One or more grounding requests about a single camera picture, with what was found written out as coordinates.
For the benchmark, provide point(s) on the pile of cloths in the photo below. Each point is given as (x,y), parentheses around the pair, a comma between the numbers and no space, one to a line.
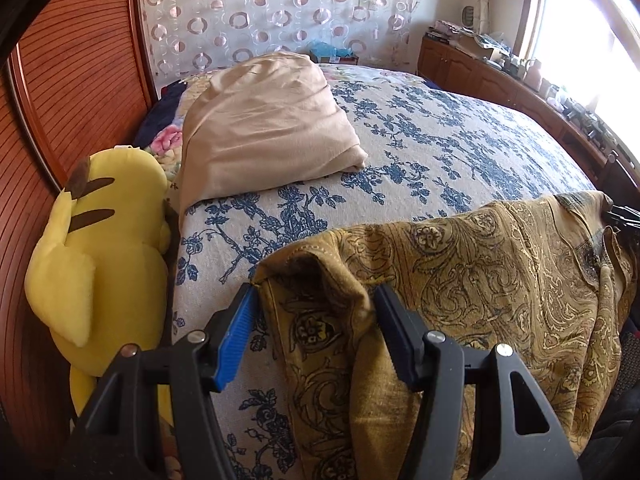
(465,40)

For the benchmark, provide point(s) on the sheer circle-patterned curtain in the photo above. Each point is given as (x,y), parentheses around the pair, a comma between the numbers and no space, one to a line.
(250,10)

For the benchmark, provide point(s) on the golden patterned garment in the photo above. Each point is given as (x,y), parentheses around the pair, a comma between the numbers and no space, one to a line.
(475,285)

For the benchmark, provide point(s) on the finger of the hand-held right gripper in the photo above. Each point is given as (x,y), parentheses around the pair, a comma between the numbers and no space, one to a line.
(625,217)

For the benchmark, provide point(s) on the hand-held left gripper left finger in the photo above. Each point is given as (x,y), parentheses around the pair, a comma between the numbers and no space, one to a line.
(237,340)

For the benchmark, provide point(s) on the dark blue blanket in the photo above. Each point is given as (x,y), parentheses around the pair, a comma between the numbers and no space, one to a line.
(160,110)

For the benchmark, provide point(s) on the blue tissue box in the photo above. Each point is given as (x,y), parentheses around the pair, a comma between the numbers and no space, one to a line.
(330,52)

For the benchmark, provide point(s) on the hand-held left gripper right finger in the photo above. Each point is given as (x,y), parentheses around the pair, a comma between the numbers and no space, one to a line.
(400,340)

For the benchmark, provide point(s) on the window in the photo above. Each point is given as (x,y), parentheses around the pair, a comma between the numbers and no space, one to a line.
(585,45)

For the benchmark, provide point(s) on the wooden slatted wardrobe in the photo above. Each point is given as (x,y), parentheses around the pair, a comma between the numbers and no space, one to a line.
(75,85)

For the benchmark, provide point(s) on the beige pillow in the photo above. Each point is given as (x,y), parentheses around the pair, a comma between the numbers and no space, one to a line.
(265,125)

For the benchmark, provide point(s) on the yellow plush toy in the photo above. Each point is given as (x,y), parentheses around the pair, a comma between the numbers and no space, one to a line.
(110,260)

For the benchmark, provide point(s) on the wooden side cabinet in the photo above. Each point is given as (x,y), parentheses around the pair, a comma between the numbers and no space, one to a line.
(460,70)

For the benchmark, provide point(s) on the black metal gadget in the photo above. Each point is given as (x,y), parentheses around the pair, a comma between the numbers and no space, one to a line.
(595,127)

